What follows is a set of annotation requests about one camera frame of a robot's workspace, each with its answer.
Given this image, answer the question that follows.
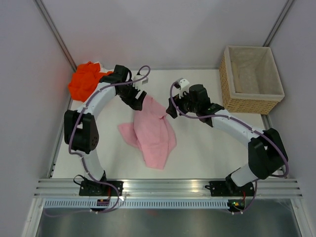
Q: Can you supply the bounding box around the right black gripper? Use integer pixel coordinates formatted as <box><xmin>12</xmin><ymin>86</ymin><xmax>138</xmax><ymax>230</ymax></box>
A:
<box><xmin>165</xmin><ymin>88</ymin><xmax>199</xmax><ymax>119</ymax></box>

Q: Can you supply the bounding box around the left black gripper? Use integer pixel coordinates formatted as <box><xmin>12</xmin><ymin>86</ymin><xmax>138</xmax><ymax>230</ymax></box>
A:
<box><xmin>118</xmin><ymin>81</ymin><xmax>147</xmax><ymax>112</ymax></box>

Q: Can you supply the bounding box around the pink t-shirt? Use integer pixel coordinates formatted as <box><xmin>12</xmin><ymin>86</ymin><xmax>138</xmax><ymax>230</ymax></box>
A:
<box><xmin>118</xmin><ymin>95</ymin><xmax>177</xmax><ymax>170</ymax></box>

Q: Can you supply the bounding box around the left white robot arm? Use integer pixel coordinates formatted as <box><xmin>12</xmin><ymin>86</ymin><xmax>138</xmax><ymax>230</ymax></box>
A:
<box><xmin>64</xmin><ymin>65</ymin><xmax>149</xmax><ymax>196</ymax></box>

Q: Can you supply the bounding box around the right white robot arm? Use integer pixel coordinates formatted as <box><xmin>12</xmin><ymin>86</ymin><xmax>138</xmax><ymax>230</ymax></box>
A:
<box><xmin>166</xmin><ymin>79</ymin><xmax>289</xmax><ymax>195</ymax></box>

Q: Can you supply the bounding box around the white t-shirt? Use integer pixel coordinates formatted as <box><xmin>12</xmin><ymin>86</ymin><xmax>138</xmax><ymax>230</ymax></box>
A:
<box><xmin>93</xmin><ymin>61</ymin><xmax>113</xmax><ymax>74</ymax></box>

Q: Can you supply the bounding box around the orange t-shirt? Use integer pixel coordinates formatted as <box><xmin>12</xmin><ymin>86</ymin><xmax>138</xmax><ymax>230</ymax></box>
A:
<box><xmin>68</xmin><ymin>61</ymin><xmax>112</xmax><ymax>102</ymax></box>

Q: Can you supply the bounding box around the wicker basket with liner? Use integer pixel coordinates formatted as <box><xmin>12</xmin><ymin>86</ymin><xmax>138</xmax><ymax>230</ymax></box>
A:
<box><xmin>219</xmin><ymin>45</ymin><xmax>285</xmax><ymax>115</ymax></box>

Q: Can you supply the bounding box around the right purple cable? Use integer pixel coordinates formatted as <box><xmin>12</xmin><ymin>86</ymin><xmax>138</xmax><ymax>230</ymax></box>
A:
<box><xmin>170</xmin><ymin>80</ymin><xmax>290</xmax><ymax>216</ymax></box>

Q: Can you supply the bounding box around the purple cable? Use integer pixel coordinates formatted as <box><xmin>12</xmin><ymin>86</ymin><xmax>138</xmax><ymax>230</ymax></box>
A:
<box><xmin>170</xmin><ymin>80</ymin><xmax>290</xmax><ymax>216</ymax></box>
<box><xmin>43</xmin><ymin>65</ymin><xmax>152</xmax><ymax>218</ymax></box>

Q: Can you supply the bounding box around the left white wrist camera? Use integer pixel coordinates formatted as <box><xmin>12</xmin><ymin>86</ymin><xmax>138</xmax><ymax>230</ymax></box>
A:
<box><xmin>132</xmin><ymin>75</ymin><xmax>149</xmax><ymax>89</ymax></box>

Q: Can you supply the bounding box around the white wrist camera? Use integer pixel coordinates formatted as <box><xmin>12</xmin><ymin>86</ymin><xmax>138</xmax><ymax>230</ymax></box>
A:
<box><xmin>175</xmin><ymin>78</ymin><xmax>190</xmax><ymax>98</ymax></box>
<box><xmin>132</xmin><ymin>75</ymin><xmax>149</xmax><ymax>89</ymax></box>

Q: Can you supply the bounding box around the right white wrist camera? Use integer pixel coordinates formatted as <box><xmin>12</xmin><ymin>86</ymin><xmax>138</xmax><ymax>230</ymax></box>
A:
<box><xmin>175</xmin><ymin>78</ymin><xmax>190</xmax><ymax>98</ymax></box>

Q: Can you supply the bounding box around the back table edge rail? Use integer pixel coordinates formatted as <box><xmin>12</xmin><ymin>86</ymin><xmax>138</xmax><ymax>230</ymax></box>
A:
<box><xmin>126</xmin><ymin>66</ymin><xmax>219</xmax><ymax>71</ymax></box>

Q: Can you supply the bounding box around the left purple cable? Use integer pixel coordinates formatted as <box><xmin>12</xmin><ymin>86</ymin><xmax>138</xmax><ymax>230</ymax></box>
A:
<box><xmin>43</xmin><ymin>65</ymin><xmax>152</xmax><ymax>218</ymax></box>

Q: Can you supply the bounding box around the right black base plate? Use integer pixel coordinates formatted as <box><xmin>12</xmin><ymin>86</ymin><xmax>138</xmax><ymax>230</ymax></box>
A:
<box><xmin>204</xmin><ymin>181</ymin><xmax>255</xmax><ymax>197</ymax></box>

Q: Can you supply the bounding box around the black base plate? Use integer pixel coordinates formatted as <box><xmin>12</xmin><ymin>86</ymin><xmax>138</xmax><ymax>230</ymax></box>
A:
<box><xmin>204</xmin><ymin>181</ymin><xmax>255</xmax><ymax>197</ymax></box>
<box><xmin>73</xmin><ymin>175</ymin><xmax>123</xmax><ymax>197</ymax></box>

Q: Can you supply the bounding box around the white slotted cable duct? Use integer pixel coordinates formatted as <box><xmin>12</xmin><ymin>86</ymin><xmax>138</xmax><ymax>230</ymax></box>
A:
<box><xmin>44</xmin><ymin>198</ymin><xmax>228</xmax><ymax>209</ymax></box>

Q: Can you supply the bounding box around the right table side rail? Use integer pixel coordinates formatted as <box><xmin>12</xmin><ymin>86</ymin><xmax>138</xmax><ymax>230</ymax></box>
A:
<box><xmin>261</xmin><ymin>115</ymin><xmax>273</xmax><ymax>133</ymax></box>

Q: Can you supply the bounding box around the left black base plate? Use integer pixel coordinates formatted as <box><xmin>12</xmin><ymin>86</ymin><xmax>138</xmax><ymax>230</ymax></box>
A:
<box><xmin>73</xmin><ymin>175</ymin><xmax>123</xmax><ymax>197</ymax></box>

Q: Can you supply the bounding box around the left corner aluminium post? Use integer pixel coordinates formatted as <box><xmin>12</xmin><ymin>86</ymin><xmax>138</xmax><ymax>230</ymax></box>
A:
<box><xmin>33</xmin><ymin>0</ymin><xmax>77</xmax><ymax>72</ymax></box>

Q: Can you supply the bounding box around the corner aluminium post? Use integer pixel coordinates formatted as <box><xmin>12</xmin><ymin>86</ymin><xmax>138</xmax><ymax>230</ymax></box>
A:
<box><xmin>262</xmin><ymin>0</ymin><xmax>296</xmax><ymax>47</ymax></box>
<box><xmin>33</xmin><ymin>0</ymin><xmax>77</xmax><ymax>72</ymax></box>

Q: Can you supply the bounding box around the aluminium front rail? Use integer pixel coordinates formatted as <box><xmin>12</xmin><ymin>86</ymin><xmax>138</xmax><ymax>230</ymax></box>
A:
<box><xmin>33</xmin><ymin>178</ymin><xmax>303</xmax><ymax>199</ymax></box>

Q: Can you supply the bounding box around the right corner aluminium post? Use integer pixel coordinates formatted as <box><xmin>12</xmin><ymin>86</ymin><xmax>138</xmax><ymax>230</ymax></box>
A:
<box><xmin>262</xmin><ymin>0</ymin><xmax>296</xmax><ymax>47</ymax></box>

